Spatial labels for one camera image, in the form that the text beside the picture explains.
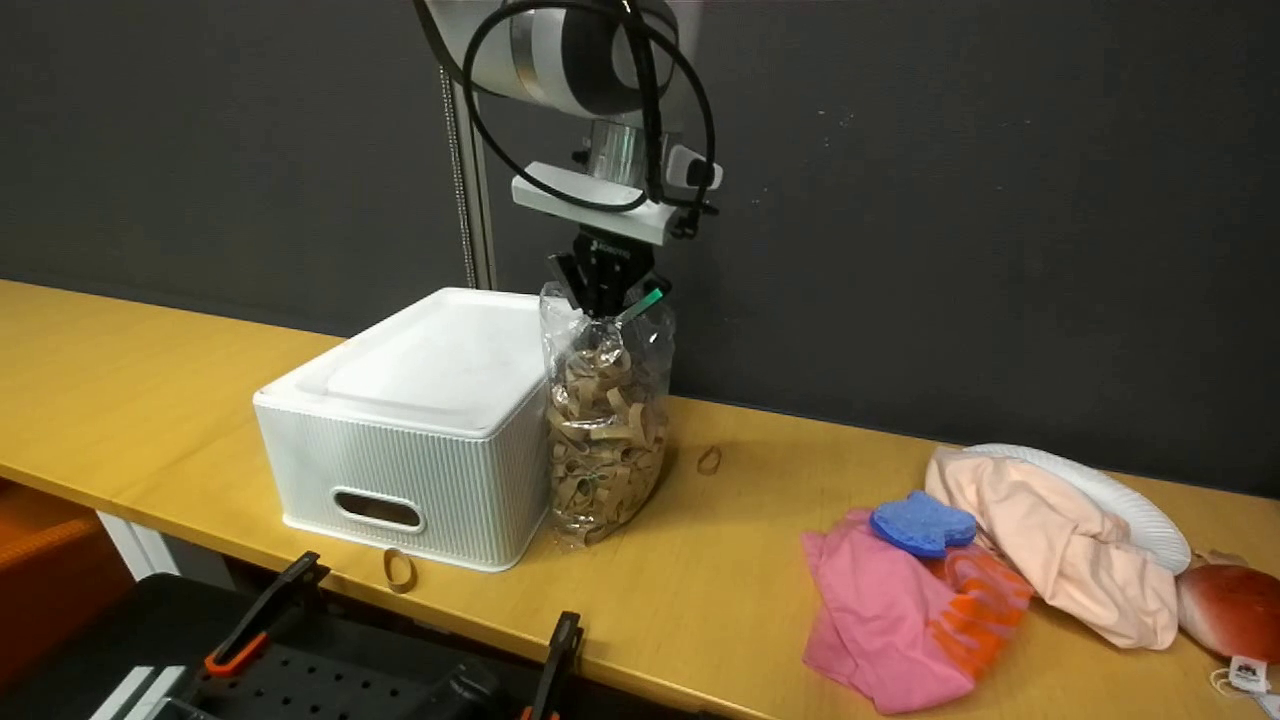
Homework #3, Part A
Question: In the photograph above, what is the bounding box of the right black orange clamp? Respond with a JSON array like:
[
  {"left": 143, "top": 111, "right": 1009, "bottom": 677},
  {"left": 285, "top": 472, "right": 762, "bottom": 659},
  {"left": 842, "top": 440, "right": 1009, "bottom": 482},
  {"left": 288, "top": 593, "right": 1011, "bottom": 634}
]
[{"left": 519, "top": 611, "right": 584, "bottom": 720}]

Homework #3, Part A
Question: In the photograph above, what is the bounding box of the orange silicone glove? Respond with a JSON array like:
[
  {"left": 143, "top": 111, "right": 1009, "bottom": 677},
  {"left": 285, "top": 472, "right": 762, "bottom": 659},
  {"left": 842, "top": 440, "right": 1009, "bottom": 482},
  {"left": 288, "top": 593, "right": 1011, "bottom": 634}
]
[{"left": 926, "top": 544, "right": 1030, "bottom": 680}]

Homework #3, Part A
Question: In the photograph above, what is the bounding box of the left black orange clamp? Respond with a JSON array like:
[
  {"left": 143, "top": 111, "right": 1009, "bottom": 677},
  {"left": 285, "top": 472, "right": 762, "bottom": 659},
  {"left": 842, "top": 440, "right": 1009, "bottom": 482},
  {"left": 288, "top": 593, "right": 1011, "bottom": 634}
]
[{"left": 199, "top": 552, "right": 326, "bottom": 680}]

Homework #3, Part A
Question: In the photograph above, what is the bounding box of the blue sponge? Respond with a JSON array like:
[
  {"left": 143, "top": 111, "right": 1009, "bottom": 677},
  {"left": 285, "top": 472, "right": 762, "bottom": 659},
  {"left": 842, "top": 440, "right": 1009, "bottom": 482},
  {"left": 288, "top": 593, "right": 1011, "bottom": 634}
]
[{"left": 866, "top": 492, "right": 974, "bottom": 559}]

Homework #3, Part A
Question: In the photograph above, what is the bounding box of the red round object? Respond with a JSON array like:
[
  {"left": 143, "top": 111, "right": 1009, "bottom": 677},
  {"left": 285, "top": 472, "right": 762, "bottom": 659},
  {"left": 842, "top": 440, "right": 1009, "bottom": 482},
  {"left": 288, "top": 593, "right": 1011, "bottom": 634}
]
[{"left": 1177, "top": 566, "right": 1280, "bottom": 666}]

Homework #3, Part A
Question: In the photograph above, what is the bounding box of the rubber band behind bag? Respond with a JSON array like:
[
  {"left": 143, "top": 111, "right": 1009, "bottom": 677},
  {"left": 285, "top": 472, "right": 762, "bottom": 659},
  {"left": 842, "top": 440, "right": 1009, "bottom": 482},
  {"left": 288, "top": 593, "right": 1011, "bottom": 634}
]
[{"left": 696, "top": 444, "right": 722, "bottom": 475}]

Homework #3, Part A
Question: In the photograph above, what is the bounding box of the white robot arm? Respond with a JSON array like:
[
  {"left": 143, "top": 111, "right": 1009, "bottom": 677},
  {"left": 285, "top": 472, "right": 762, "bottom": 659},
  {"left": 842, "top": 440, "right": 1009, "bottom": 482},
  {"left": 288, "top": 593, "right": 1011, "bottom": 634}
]
[{"left": 459, "top": 0, "right": 696, "bottom": 318}]

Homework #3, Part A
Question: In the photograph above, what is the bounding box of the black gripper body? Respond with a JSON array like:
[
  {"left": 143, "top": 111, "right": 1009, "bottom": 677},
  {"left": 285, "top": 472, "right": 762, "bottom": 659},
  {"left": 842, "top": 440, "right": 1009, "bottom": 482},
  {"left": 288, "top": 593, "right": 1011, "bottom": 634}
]
[{"left": 555, "top": 230, "right": 673, "bottom": 322}]

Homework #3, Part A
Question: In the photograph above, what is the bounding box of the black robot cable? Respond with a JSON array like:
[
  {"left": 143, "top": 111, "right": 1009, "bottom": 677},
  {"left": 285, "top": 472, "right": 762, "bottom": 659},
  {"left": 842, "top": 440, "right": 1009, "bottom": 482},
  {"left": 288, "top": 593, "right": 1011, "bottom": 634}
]
[{"left": 412, "top": 0, "right": 722, "bottom": 246}]

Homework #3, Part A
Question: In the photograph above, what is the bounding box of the rubber band near box front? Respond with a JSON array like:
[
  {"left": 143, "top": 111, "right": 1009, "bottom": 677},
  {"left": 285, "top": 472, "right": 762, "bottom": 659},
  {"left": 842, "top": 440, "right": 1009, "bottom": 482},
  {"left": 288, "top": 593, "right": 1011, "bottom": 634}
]
[{"left": 378, "top": 550, "right": 416, "bottom": 593}]

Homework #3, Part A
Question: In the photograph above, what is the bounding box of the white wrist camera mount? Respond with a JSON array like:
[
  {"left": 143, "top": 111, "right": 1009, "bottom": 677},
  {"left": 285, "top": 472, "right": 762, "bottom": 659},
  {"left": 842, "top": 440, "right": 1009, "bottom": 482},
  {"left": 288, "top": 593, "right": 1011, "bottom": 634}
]
[{"left": 510, "top": 144, "right": 722, "bottom": 248}]

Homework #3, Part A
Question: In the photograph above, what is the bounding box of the clear bag of rubber bands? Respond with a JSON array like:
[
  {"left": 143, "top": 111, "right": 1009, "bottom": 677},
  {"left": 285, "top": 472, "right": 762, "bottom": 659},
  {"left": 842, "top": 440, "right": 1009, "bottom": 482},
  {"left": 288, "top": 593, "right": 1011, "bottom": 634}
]
[{"left": 540, "top": 283, "right": 677, "bottom": 544}]

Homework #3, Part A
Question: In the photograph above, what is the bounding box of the pink cloth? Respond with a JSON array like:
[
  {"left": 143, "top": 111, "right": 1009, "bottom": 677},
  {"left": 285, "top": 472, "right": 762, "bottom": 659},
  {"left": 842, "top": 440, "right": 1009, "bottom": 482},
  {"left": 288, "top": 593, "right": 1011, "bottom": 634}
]
[{"left": 802, "top": 512, "right": 974, "bottom": 711}]

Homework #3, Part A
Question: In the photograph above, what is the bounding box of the white plastic storage box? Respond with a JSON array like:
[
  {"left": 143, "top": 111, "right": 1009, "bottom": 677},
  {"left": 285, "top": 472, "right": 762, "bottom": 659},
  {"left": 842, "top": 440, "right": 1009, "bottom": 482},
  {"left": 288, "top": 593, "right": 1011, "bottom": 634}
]
[{"left": 251, "top": 287, "right": 547, "bottom": 574}]

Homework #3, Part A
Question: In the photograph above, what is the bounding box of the black orange clamp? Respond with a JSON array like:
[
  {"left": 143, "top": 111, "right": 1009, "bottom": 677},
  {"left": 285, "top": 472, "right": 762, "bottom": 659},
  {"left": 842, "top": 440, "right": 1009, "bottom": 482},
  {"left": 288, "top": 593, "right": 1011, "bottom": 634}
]
[
  {"left": 199, "top": 552, "right": 326, "bottom": 680},
  {"left": 519, "top": 611, "right": 584, "bottom": 720}
]

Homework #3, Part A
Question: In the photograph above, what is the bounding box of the peach cloth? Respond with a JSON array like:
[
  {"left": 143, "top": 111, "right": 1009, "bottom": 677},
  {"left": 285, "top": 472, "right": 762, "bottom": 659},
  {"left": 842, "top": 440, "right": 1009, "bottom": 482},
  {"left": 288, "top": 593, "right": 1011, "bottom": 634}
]
[{"left": 925, "top": 444, "right": 1181, "bottom": 652}]

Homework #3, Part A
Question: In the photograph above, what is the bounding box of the metal wall rail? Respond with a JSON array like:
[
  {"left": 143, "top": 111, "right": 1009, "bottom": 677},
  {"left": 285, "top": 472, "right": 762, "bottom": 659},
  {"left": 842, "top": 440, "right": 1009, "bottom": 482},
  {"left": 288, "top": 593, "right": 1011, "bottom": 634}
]
[{"left": 439, "top": 76, "right": 500, "bottom": 287}]

